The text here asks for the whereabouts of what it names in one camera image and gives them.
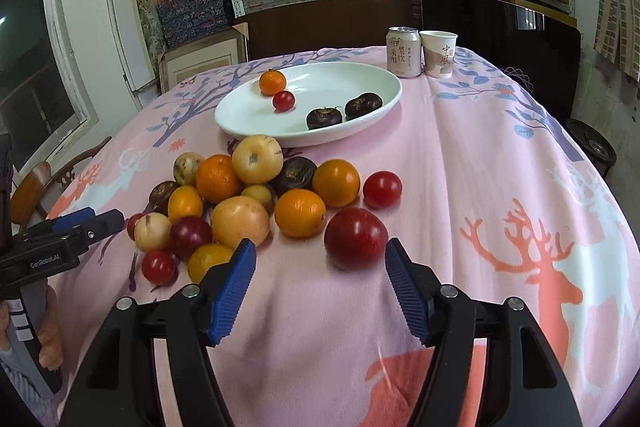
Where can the pale yellow round fruit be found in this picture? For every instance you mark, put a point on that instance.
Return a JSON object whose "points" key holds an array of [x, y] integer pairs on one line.
{"points": [[152, 231]]}

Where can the black round stool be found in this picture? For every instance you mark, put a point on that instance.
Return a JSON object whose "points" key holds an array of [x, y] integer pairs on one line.
{"points": [[592, 147]]}

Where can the white oval plate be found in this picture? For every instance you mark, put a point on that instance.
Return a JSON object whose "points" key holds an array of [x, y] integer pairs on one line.
{"points": [[325, 82]]}

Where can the small mandarin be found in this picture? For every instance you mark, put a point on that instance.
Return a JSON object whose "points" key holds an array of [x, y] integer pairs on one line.
{"points": [[272, 82]]}

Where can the small orange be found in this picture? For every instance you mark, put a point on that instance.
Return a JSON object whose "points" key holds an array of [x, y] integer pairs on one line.
{"points": [[185, 203]]}

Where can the pale yellow apple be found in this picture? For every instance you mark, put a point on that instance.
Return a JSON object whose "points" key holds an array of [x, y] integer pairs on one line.
{"points": [[257, 159]]}

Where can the red cherry tomato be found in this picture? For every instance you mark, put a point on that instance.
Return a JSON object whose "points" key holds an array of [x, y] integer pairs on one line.
{"points": [[283, 101], [159, 267], [382, 189], [131, 227]]}

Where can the white leaning board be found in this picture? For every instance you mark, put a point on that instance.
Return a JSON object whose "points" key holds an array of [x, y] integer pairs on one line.
{"points": [[122, 32]]}

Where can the large yellow pear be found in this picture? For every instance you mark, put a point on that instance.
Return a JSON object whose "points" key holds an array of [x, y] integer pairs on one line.
{"points": [[240, 221]]}

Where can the person's left hand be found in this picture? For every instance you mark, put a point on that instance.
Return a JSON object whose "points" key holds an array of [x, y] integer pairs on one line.
{"points": [[51, 342]]}

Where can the wooden chair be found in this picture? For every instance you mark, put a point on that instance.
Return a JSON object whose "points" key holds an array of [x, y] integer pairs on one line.
{"points": [[35, 192]]}

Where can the person's left forearm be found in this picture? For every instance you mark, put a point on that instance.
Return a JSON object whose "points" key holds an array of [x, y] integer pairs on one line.
{"points": [[15, 382]]}

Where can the dark brown wooden board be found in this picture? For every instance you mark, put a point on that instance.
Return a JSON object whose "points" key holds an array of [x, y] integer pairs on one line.
{"points": [[325, 27]]}

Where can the hanging cardboard sheets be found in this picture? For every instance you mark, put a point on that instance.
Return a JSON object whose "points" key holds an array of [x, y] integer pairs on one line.
{"points": [[617, 7]]}

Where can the white framed window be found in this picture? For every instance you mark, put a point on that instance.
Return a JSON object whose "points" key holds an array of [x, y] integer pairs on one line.
{"points": [[30, 72]]}

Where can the yellow orange citrus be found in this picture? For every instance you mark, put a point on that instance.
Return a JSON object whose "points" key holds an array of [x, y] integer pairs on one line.
{"points": [[209, 259]]}

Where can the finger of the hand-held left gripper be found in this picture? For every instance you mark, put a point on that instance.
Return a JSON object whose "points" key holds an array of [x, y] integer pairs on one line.
{"points": [[107, 222], [75, 217]]}

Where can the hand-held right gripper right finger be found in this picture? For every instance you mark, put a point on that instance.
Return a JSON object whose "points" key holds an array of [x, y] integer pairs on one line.
{"points": [[407, 292]]}

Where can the pink printed blanket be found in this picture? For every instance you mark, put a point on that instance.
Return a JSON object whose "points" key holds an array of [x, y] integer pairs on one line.
{"points": [[475, 147]]}

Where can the light wooden picture frame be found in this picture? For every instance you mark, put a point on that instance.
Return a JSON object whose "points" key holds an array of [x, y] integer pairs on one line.
{"points": [[200, 57]]}

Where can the black glossy panel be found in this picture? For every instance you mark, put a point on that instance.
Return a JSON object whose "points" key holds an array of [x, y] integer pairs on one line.
{"points": [[500, 47]]}

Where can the printed paper cup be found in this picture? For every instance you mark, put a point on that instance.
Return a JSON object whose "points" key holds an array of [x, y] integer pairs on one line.
{"points": [[440, 54]]}

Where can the dark red plum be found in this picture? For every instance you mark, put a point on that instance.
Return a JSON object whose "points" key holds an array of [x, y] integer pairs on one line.
{"points": [[190, 237]]}

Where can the silver beverage can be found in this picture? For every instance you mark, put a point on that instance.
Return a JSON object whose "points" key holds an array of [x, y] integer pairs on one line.
{"points": [[403, 54]]}

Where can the large red apple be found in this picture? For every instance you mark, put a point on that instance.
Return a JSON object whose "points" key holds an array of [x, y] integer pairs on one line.
{"points": [[356, 238]]}

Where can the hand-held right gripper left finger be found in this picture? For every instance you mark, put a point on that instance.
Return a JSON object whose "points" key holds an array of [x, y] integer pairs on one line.
{"points": [[235, 287]]}

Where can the small pale yellow fruit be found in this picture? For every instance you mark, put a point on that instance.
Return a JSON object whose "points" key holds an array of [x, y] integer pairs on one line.
{"points": [[258, 196]]}

